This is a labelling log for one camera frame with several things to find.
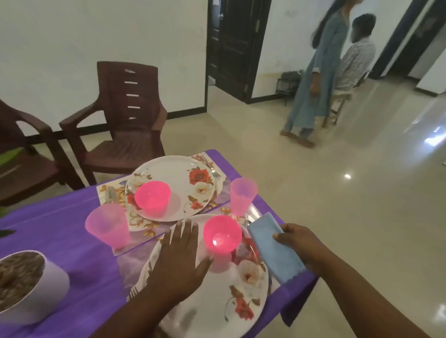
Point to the person's left hand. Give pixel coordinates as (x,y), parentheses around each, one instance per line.
(177,268)

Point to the person's right hand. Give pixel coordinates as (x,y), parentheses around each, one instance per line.
(306,247)

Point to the light blue cloth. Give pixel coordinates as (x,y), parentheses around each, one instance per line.
(275,250)

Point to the white floral plate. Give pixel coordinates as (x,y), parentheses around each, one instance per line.
(216,299)
(167,170)

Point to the steel fork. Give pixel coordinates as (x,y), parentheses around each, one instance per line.
(215,172)
(133,292)

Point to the pink plastic bowl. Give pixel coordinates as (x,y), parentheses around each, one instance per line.
(153,198)
(223,233)

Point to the steel table knife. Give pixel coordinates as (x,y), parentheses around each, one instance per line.
(111,195)
(253,216)

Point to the pink plastic cup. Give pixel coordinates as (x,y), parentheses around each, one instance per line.
(244,195)
(108,226)

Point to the person's right forearm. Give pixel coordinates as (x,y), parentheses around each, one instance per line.
(366,306)

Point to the purple cloth table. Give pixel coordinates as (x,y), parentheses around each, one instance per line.
(69,264)

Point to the brown plastic chair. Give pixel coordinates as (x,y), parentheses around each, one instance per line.
(122,153)
(28,174)

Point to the green plant with white pot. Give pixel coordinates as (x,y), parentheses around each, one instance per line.
(45,289)

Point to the beige plastic stool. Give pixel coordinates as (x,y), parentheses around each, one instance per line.
(339,101)

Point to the dark wooden door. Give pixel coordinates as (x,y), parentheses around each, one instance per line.
(414,48)
(237,52)

